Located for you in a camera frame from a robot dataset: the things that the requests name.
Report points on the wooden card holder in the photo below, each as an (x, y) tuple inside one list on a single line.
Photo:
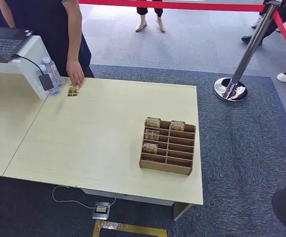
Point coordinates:
[(165, 166)]

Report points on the chrome stanchion post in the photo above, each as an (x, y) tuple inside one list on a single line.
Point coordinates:
[(251, 45)]

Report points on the person's left forearm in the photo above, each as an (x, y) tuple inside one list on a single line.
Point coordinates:
[(74, 36)]

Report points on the black laptop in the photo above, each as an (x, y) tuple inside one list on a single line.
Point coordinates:
[(2, 44)]

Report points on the gold patterned card stack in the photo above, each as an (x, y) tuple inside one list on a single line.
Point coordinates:
[(73, 91)]

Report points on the white desk riser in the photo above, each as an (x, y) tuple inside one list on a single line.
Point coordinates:
[(32, 55)]

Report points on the person's left hand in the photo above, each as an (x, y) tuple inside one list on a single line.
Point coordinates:
[(75, 72)]

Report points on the black power adapter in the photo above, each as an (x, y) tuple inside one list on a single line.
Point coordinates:
[(45, 82)]

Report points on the person's right forearm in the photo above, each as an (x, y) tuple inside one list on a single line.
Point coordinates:
[(6, 13)]

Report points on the metal floor socket box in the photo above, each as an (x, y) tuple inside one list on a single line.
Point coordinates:
[(101, 210)]

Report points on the person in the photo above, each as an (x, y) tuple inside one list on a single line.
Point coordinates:
[(47, 29)]

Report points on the gold hotel card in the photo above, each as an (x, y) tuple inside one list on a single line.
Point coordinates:
[(152, 135), (149, 148), (153, 122), (177, 126)]

